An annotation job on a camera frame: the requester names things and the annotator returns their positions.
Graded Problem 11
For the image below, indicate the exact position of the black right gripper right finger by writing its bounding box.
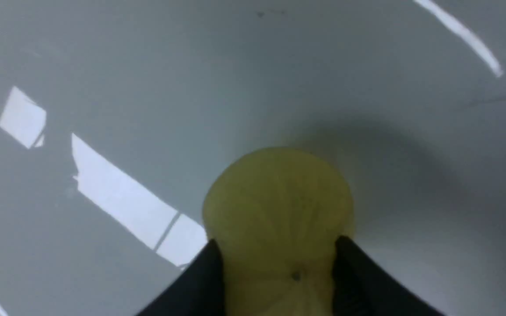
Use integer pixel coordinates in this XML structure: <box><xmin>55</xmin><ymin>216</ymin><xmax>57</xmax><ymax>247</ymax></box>
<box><xmin>332</xmin><ymin>236</ymin><xmax>443</xmax><ymax>316</ymax></box>

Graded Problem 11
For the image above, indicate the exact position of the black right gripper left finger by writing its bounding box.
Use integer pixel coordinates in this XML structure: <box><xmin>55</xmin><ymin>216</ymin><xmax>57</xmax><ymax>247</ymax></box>
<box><xmin>138</xmin><ymin>240</ymin><xmax>226</xmax><ymax>316</ymax></box>

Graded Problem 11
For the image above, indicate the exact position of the yellow steamed bun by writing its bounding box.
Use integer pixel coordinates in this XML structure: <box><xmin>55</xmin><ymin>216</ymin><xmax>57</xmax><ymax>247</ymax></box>
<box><xmin>202</xmin><ymin>147</ymin><xmax>354</xmax><ymax>316</ymax></box>

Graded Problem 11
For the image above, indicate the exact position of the white rectangular plate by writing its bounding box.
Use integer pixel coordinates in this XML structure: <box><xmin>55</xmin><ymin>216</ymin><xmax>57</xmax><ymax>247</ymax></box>
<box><xmin>0</xmin><ymin>0</ymin><xmax>506</xmax><ymax>316</ymax></box>

